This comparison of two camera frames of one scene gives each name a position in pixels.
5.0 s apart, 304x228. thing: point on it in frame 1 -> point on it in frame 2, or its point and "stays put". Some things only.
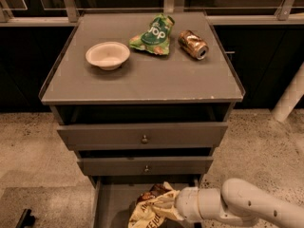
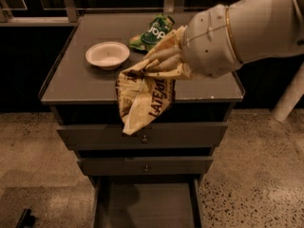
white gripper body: (187, 203) -> (207, 40)
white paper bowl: (107, 55) stays put
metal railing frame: (173, 3) stays put
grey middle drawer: (145, 165) stays put
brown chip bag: (154, 206) -> (144, 96)
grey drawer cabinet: (142, 98) stays put
